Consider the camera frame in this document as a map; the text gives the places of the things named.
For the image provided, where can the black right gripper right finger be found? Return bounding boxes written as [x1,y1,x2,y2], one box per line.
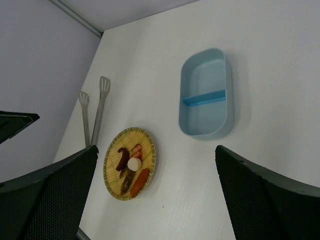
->
[215,145,320,240]

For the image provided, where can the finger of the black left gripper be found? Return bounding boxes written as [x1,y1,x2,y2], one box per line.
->
[0,111,40,144]

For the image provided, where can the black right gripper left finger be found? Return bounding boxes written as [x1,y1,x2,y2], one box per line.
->
[0,145,99,240]

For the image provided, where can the brown green vegetable piece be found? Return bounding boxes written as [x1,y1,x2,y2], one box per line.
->
[120,167,136,196]

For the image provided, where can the white round fish cake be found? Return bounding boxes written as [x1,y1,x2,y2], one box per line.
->
[127,157,142,172]

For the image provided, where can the orange fried piece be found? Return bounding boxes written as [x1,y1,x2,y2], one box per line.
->
[130,168,150,198]

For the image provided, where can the metal serving tongs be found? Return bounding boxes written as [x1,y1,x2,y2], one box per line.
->
[78,76,111,147]

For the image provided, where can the light blue lunch box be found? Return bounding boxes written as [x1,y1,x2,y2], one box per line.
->
[178,48,234,140]

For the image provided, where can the round bamboo plate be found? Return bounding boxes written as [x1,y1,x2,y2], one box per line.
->
[103,127,156,201]

